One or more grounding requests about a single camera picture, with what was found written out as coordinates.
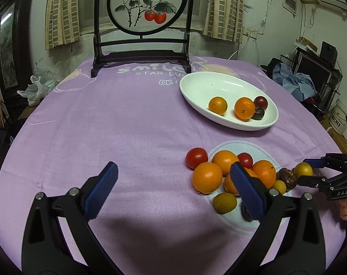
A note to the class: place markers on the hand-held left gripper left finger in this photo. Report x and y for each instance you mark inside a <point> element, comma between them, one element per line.
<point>103,187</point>

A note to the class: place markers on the white plastic bag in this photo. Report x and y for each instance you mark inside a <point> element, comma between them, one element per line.
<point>36,90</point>

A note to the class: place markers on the beige checked curtain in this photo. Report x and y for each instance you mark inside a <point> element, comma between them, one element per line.
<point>223,8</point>
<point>62,11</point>

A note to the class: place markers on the person's right hand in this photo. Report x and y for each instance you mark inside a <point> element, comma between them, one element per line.
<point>345,209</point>

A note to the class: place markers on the white bucket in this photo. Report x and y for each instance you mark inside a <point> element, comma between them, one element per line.
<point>339,119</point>

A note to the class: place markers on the white wall socket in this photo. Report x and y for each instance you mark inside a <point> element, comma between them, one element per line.
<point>250,32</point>

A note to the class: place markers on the cardboard box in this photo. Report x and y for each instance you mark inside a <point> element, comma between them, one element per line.
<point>305,43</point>

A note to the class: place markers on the black monitor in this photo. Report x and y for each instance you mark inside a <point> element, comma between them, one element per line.
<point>313,68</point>

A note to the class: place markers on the yellow-green round fruit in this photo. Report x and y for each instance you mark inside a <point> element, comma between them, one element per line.
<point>225,203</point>

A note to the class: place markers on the red tomato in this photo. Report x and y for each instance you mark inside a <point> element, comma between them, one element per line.
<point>196,158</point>
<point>245,159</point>

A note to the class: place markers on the white wall panel box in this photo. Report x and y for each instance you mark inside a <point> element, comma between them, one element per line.
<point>290,2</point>

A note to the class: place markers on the purple printed tablecloth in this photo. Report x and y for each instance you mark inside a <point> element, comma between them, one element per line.
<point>133,126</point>

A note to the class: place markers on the black speaker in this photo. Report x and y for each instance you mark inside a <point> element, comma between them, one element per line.
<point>329,51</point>

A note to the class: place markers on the white oval bowl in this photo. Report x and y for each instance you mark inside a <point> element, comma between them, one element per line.
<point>207,86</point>

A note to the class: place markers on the small yellow round fruit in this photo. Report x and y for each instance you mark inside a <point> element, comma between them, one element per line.
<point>280,187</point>

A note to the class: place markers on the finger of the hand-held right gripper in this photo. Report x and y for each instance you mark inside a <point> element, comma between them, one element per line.
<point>310,182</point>
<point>313,163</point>

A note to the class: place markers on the dark red plum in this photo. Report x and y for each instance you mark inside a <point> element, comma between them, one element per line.
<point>261,101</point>

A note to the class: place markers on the blue cloth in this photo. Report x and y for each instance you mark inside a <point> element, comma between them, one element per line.
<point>296,81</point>

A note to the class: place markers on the dark framed picture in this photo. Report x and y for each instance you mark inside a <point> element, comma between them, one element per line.
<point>7,48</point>

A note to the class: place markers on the orange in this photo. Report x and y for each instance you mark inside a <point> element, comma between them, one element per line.
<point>207,177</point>
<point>223,161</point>
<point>243,108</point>
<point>217,106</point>
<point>264,173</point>
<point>230,185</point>

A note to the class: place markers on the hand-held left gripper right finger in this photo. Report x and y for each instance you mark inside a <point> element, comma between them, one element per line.
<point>246,187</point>

